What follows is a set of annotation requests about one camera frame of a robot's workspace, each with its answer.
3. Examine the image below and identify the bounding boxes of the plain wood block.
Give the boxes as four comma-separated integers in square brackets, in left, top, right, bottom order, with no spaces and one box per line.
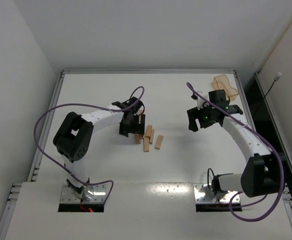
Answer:
[134,134,141,145]

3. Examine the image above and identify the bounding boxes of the translucent orange plastic container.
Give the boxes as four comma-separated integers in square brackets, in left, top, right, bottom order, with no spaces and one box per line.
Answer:
[211,74,239,102]

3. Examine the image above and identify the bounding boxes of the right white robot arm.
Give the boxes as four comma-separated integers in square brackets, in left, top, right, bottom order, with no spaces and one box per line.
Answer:
[187,90,285,198]

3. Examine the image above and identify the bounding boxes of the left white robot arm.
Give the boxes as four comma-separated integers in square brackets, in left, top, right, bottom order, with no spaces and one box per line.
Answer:
[53,97,146,195]

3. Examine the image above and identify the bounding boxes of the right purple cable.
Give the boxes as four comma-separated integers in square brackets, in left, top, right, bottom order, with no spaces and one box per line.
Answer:
[185,81,286,222]

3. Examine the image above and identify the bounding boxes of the purple cable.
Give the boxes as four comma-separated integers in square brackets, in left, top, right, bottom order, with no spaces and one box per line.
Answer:
[33,86,146,201]
[185,81,286,222]

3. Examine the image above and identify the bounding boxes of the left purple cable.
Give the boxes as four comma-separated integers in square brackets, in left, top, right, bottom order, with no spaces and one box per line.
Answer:
[33,86,146,201]

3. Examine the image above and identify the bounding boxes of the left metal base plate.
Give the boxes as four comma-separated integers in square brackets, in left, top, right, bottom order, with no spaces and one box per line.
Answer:
[59,184,107,204]

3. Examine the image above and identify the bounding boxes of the metal base plate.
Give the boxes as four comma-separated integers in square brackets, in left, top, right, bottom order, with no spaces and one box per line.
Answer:
[193,183,238,205]
[59,184,107,204]

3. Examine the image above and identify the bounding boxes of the black cable white plug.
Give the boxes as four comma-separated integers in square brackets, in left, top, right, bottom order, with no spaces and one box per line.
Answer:
[257,72,282,109]

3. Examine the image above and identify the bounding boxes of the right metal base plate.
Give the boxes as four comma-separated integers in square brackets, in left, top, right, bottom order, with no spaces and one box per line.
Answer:
[193,183,238,205]

